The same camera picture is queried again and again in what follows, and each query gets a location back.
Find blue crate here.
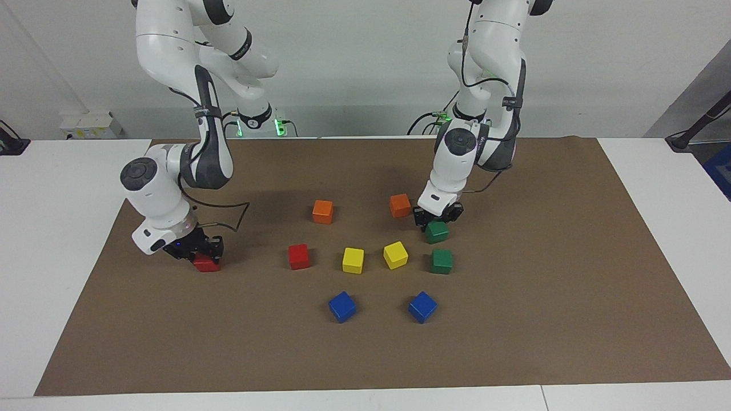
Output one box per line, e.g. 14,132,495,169
702,143,731,202

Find blue wooden cube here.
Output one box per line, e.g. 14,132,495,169
408,291,438,324
328,291,358,324

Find black stand leg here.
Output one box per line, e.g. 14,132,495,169
665,91,731,152

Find white power strip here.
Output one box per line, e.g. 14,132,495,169
60,111,122,139

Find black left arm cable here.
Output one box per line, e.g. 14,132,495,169
460,0,515,195

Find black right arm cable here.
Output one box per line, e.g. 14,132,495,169
170,86,251,232

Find black clamp mount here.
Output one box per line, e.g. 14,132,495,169
0,120,30,156

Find yellow wooden cube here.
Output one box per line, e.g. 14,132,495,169
383,241,409,270
342,247,365,275

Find brown paper mat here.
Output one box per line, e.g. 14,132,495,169
34,137,731,396

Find black base cable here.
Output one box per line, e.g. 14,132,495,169
407,91,460,136

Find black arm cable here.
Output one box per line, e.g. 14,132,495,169
460,0,515,195
170,86,251,232

